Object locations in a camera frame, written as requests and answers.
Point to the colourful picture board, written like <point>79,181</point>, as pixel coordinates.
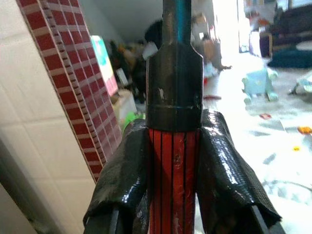
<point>103,63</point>

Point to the dark sofa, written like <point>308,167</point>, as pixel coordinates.
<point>291,26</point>

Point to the red brick pattern cardboard panel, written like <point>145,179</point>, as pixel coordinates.
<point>73,85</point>

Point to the light blue toy ride-on car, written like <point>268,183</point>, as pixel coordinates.
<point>259,84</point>

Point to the orange toy piece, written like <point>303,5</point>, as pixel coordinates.
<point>305,130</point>

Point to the red toy piece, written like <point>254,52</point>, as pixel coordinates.
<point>265,116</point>

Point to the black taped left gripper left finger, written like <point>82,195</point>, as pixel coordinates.
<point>122,175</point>

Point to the dark blue floor cushion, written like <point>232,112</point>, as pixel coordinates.
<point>290,58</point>

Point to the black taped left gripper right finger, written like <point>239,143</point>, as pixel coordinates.
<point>224,168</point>

